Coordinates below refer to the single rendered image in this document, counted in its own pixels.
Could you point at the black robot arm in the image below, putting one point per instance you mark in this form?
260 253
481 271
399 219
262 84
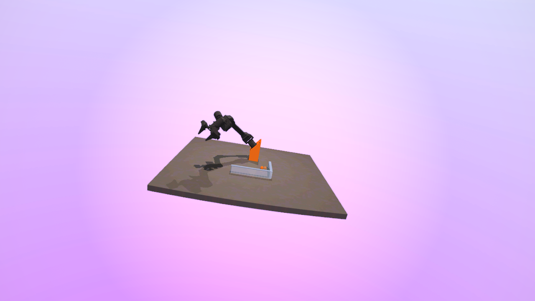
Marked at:
226 122

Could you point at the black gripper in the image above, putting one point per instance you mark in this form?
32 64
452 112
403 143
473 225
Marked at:
205 125

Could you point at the clear l-shaped low wall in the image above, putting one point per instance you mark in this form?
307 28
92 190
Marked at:
251 172

